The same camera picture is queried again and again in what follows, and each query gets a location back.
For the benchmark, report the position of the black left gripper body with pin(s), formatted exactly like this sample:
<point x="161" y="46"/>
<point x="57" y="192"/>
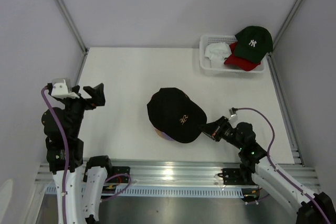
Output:
<point x="75" y="107"/>

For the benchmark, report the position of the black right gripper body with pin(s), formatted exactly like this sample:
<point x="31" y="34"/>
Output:
<point x="224" y="131"/>

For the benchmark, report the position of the black gold-logo baseball cap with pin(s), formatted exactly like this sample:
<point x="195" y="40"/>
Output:
<point x="171" y="111"/>

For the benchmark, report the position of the purple LA baseball cap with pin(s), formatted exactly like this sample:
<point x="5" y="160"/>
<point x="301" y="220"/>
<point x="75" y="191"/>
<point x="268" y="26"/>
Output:
<point x="165" y="136"/>

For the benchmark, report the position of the dark green NY cap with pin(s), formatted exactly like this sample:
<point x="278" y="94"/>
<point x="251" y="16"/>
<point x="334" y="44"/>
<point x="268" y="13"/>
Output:
<point x="253" y="43"/>

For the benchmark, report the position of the pink baseball cap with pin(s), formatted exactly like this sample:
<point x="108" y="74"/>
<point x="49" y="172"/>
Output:
<point x="158" y="132"/>

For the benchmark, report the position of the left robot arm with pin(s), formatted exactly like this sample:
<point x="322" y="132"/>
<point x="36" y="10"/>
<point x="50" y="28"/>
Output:
<point x="78" y="186"/>

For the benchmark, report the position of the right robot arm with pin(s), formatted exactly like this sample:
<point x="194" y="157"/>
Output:
<point x="302" y="203"/>

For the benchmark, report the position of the white plastic basket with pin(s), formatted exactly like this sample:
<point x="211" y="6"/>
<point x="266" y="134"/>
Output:
<point x="219" y="69"/>

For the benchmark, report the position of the red baseball cap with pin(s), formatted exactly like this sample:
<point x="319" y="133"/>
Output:
<point x="239" y="62"/>

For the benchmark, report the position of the white baseball cap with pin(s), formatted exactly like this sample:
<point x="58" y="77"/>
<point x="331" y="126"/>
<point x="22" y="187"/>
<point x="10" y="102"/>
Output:
<point x="217" y="53"/>

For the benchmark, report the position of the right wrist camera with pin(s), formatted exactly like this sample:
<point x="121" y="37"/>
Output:
<point x="232" y="113"/>

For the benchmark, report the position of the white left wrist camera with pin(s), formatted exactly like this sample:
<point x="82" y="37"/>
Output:
<point x="61" y="89"/>

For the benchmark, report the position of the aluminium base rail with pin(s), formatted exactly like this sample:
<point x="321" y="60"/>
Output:
<point x="170" y="173"/>

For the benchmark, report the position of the white slotted cable duct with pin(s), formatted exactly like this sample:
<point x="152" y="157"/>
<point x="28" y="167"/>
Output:
<point x="188" y="192"/>

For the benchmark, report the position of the aluminium frame post left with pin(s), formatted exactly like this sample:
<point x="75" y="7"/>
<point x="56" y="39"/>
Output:
<point x="71" y="25"/>

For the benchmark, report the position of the aluminium frame post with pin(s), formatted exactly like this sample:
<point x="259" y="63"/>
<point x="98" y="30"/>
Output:
<point x="71" y="25"/>
<point x="286" y="23"/>

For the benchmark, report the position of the aluminium frame post right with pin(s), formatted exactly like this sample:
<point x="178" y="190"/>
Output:
<point x="286" y="23"/>

